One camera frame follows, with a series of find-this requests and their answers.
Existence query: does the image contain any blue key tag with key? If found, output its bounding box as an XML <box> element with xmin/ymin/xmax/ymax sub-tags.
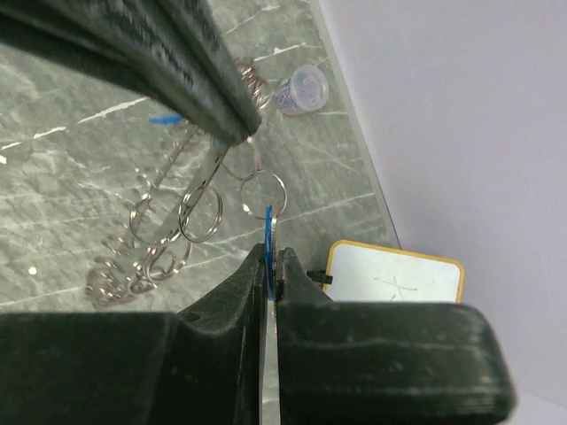
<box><xmin>262</xmin><ymin>205</ymin><xmax>281</xmax><ymax>424</ymax></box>

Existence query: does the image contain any whiteboard with yellow frame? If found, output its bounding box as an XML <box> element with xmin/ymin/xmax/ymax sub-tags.
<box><xmin>322</xmin><ymin>240</ymin><xmax>465</xmax><ymax>304</ymax></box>

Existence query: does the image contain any metal disc keyring holder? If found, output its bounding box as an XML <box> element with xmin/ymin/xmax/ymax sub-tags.
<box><xmin>83</xmin><ymin>57</ymin><xmax>289</xmax><ymax>309</ymax></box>

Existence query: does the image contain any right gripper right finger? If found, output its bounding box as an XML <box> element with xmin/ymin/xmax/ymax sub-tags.
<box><xmin>276</xmin><ymin>248</ymin><xmax>517</xmax><ymax>424</ymax></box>

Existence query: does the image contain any clear jar of paperclips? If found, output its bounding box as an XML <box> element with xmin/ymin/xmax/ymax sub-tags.
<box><xmin>275</xmin><ymin>65</ymin><xmax>329</xmax><ymax>116</ymax></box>

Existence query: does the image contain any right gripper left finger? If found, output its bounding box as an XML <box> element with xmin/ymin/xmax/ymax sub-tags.
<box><xmin>1</xmin><ymin>245</ymin><xmax>266</xmax><ymax>424</ymax></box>

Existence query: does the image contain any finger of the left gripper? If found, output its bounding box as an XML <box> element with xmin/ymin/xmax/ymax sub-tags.
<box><xmin>163</xmin><ymin>1</ymin><xmax>260</xmax><ymax>135</ymax></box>
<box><xmin>1</xmin><ymin>1</ymin><xmax>248</xmax><ymax>145</ymax></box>

